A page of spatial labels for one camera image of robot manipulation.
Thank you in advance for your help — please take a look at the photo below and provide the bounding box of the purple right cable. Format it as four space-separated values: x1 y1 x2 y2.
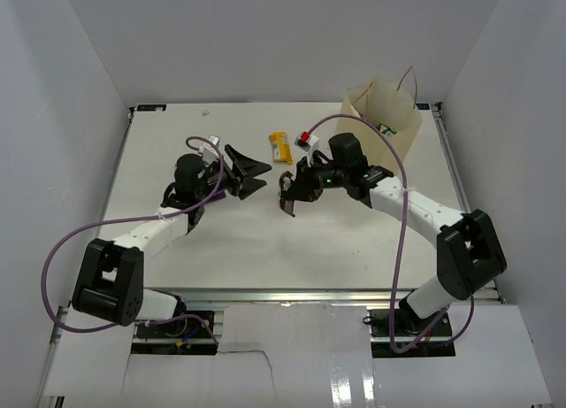
307 113 477 354

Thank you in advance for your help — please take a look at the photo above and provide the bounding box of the purple cable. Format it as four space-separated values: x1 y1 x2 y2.
45 135 225 334
307 113 477 354

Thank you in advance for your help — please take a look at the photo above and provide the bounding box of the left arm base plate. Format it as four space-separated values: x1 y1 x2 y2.
132 311 217 356

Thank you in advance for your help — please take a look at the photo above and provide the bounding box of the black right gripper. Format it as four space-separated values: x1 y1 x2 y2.
286 154 349 202

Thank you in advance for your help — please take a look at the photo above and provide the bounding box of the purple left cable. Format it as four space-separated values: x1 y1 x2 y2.
45 135 225 334

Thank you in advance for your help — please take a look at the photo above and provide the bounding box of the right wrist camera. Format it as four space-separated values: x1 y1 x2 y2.
294 131 319 152

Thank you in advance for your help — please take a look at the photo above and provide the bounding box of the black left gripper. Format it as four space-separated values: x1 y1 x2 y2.
195 145 271 201

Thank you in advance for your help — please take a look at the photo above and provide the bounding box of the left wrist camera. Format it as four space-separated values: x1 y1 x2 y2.
198 135 220 163

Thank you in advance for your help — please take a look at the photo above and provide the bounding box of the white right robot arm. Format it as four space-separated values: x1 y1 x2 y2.
279 132 507 336

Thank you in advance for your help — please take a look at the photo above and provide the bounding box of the beige paper bag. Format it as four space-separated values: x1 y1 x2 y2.
335 66 423 176

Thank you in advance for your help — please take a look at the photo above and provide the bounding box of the purple Fox's berries bag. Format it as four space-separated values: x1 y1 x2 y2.
209 192 226 203

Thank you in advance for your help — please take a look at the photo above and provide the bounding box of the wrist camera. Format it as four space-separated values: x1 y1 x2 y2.
198 135 220 163
294 131 319 152

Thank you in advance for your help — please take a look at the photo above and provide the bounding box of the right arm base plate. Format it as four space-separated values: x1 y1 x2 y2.
362 309 455 359

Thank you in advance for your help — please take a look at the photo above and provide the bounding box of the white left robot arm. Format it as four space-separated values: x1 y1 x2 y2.
72 145 272 336

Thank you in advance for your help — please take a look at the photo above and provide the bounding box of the yellow snack bar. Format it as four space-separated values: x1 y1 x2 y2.
269 132 293 165

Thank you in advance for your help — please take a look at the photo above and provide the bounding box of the teal candy bag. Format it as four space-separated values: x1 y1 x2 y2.
376 123 398 137

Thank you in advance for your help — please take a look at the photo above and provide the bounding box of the brown white snack packet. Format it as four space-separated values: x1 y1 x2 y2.
278 171 295 218

